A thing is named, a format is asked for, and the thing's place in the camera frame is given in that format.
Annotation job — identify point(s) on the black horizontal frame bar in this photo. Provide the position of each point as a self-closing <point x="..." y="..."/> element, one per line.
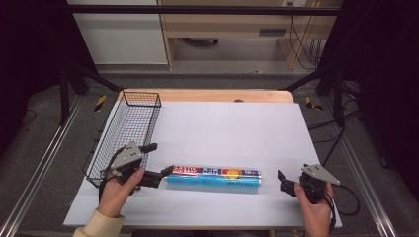
<point x="197" y="10"/>

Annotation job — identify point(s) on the aluminium floor rail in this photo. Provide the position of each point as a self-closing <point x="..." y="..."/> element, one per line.
<point x="39" y="164"/>
<point x="359" y="171"/>

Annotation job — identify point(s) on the black curtain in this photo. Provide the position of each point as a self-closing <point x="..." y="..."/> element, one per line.
<point x="29" y="52"/>
<point x="385" y="82"/>

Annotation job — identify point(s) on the yellow black tape marker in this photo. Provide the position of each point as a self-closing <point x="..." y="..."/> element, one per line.
<point x="100" y="103"/>
<point x="311" y="103"/>

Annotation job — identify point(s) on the person's left hand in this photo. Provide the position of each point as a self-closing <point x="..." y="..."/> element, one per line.
<point x="115" y="196"/>

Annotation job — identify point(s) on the black metal stand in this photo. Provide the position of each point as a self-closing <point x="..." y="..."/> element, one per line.
<point x="337" y="95"/>
<point x="66" y="95"/>

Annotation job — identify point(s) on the wooden table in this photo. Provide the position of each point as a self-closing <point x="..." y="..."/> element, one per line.
<point x="204" y="95"/>

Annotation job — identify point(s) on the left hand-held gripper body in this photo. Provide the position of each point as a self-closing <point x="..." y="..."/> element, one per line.
<point x="126" y="156"/>

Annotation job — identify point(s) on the white cabinet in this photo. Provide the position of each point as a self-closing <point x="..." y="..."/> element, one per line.
<point x="122" y="36"/>

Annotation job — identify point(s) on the white table mat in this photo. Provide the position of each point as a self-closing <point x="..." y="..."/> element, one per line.
<point x="230" y="138"/>

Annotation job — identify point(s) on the light wooden desk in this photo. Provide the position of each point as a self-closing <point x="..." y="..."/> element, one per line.
<point x="230" y="29"/>

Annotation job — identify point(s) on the person's right hand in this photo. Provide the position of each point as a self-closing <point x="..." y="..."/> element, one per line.
<point x="316" y="217"/>

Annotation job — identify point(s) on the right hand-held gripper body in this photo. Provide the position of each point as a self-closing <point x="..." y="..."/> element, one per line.
<point x="318" y="174"/>

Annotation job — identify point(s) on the blue toothpaste box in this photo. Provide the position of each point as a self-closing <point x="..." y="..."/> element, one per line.
<point x="214" y="179"/>

